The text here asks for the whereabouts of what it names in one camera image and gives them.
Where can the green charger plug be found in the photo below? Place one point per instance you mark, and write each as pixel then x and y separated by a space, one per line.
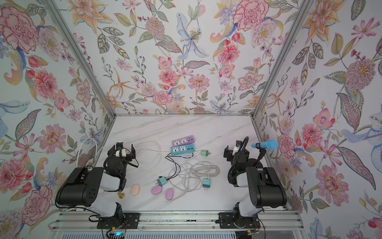
pixel 205 152

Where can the teal charger with black cable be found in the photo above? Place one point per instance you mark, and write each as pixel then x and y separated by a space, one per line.
pixel 161 181

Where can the teal power strip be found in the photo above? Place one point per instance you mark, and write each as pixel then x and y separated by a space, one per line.
pixel 184 149

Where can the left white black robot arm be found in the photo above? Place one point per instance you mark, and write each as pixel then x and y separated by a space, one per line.
pixel 82 190

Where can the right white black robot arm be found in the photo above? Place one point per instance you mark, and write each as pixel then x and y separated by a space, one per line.
pixel 264 186

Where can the blue microphone on stand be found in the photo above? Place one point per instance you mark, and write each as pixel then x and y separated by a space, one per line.
pixel 254 166

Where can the peach earbud case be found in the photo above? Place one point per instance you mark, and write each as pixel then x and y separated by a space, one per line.
pixel 135 189

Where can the small brass knob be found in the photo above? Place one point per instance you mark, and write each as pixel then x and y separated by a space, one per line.
pixel 121 195

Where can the purple earbud case left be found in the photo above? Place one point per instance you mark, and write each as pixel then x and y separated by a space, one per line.
pixel 156 190

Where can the purple earbud case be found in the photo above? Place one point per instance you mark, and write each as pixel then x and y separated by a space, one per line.
pixel 156 190
pixel 169 194

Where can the purple power strip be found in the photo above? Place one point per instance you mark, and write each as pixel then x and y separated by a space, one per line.
pixel 184 141

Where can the purple earbud case right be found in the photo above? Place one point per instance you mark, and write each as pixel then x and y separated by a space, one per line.
pixel 169 194

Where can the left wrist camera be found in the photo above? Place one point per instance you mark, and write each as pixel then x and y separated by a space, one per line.
pixel 121 153

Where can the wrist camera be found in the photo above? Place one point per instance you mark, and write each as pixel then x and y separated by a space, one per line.
pixel 236 149
pixel 121 153

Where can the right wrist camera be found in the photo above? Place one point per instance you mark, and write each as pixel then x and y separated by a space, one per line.
pixel 236 149

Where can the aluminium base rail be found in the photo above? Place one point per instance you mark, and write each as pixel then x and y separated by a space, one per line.
pixel 269 220

